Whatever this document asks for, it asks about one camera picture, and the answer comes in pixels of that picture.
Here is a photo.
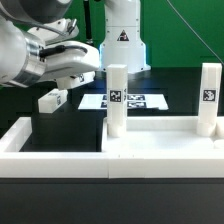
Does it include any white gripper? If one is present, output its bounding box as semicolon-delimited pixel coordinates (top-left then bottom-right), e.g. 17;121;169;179
28;18;100;82

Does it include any white desk top panel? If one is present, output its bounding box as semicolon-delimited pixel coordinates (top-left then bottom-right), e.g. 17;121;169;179
101;116;224;152

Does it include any black vertical pole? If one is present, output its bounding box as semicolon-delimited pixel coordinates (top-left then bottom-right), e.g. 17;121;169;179
83;0;94;46

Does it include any sheet with four markers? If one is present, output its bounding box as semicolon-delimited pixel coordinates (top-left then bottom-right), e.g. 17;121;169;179
78;94;168;110

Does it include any white U-shaped fence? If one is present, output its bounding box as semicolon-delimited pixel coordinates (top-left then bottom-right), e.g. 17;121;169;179
0;117;224;179

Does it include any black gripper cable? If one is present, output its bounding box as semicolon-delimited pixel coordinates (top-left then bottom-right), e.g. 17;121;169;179
39;45;89;58

